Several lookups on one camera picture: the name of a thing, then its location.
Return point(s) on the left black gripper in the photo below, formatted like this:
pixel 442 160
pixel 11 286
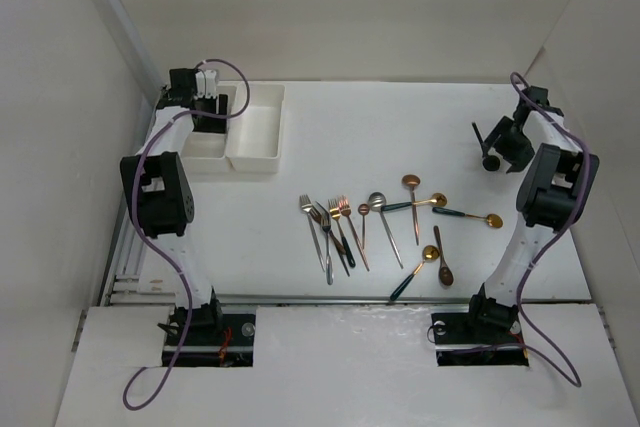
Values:
pixel 212 103

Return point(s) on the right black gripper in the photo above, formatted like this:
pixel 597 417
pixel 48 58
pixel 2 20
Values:
pixel 519 158

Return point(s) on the black spoon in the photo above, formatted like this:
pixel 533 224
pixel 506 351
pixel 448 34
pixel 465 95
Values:
pixel 490 162

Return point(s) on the gold spoon green handle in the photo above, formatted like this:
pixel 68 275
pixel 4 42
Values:
pixel 492 220
pixel 429 253
pixel 437 199

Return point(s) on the copper spoon long handle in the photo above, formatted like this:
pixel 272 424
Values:
pixel 411 182

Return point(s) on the dark bronze spoon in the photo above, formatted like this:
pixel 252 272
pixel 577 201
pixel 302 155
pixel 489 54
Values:
pixel 445 274

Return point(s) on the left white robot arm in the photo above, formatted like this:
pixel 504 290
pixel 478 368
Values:
pixel 159 198

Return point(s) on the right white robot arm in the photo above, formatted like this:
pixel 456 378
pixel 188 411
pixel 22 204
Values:
pixel 560 171

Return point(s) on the white divided utensil tray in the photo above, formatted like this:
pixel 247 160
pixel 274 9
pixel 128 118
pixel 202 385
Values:
pixel 253 141

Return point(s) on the silver fork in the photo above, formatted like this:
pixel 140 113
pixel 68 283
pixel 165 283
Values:
pixel 305 206
pixel 326 228

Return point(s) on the rose gold fork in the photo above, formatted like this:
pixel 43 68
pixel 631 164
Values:
pixel 346 211

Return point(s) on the silver fork lower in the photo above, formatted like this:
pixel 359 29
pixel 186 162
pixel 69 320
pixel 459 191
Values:
pixel 326 228

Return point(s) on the small copper spoon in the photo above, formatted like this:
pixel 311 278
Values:
pixel 363 210

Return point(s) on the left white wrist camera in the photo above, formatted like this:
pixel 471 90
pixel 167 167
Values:
pixel 206 84

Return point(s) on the silver spoon long handle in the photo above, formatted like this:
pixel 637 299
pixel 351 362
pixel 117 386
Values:
pixel 376 202

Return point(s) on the gold fork green handle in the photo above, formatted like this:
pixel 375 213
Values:
pixel 335 213

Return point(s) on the aluminium rail frame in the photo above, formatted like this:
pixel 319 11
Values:
pixel 127 251

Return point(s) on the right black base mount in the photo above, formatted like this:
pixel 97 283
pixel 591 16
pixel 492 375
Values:
pixel 456 341

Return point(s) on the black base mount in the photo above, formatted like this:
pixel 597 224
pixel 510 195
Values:
pixel 229 346
pixel 456 341

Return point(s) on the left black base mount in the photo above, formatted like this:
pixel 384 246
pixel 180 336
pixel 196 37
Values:
pixel 229 346

